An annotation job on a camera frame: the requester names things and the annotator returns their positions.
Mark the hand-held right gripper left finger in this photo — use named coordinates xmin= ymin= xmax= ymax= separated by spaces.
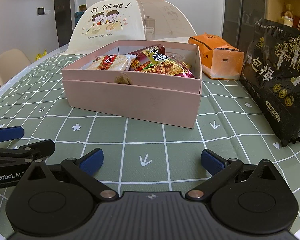
xmin=20 ymin=148 xmax=119 ymax=202

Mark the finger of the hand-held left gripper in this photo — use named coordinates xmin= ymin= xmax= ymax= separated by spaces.
xmin=0 ymin=139 xmax=56 ymax=167
xmin=0 ymin=126 xmax=25 ymax=143

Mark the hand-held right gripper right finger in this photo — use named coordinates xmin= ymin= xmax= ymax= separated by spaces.
xmin=185 ymin=149 xmax=288 ymax=201

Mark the pink cardboard box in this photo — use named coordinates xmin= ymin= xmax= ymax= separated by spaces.
xmin=61 ymin=39 xmax=203 ymax=129

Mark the red label rice cracker packet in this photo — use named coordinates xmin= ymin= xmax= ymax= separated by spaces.
xmin=86 ymin=54 xmax=137 ymax=72

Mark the purple spicy snack packet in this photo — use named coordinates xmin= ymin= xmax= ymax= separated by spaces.
xmin=126 ymin=45 xmax=195 ymax=79

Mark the green checked tablecloth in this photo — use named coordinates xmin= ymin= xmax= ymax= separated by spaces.
xmin=0 ymin=36 xmax=300 ymax=240

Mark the beige chair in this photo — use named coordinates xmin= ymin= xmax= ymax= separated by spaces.
xmin=0 ymin=49 xmax=32 ymax=88

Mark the black plum bag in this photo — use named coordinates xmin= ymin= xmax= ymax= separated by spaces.
xmin=240 ymin=18 xmax=300 ymax=147

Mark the orange tissue pack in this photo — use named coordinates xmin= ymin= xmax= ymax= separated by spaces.
xmin=188 ymin=33 xmax=245 ymax=80

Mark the dark door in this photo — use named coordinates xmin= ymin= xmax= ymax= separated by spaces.
xmin=53 ymin=0 xmax=73 ymax=47

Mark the white jar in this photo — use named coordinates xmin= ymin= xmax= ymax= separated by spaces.
xmin=144 ymin=15 xmax=155 ymax=40

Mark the cream mesh food cover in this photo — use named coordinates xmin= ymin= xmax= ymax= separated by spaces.
xmin=69 ymin=0 xmax=197 ymax=55

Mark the glass cabinet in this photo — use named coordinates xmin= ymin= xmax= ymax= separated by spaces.
xmin=221 ymin=0 xmax=267 ymax=55

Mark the small figurine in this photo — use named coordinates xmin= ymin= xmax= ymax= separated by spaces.
xmin=281 ymin=4 xmax=294 ymax=27

